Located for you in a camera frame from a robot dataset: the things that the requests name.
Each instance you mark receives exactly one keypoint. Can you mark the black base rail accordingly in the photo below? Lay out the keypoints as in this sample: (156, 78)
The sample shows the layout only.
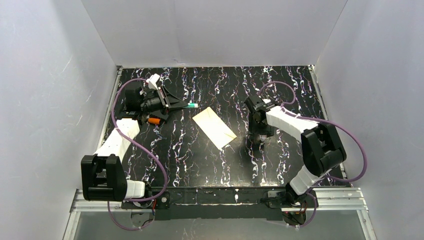
(179, 203)

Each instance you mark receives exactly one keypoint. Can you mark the white envelope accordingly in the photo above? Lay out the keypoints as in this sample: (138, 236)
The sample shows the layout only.
(214, 128)

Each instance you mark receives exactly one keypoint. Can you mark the aluminium table frame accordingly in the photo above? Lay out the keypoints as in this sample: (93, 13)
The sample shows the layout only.
(328, 198)

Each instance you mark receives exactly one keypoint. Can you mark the white green glue stick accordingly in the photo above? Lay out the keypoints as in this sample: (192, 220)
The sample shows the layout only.
(192, 106)

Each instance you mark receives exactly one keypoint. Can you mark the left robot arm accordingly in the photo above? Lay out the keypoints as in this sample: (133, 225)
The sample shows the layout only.
(102, 174)

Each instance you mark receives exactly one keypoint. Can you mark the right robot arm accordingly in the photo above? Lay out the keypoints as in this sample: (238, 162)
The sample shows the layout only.
(321, 146)

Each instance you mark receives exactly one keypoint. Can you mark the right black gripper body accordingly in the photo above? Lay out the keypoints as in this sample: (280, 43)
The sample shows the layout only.
(260, 133)

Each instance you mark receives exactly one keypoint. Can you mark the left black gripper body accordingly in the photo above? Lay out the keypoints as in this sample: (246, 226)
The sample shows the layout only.
(166, 100)

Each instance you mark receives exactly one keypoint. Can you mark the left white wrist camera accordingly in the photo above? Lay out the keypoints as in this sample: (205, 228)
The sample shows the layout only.
(152, 82)

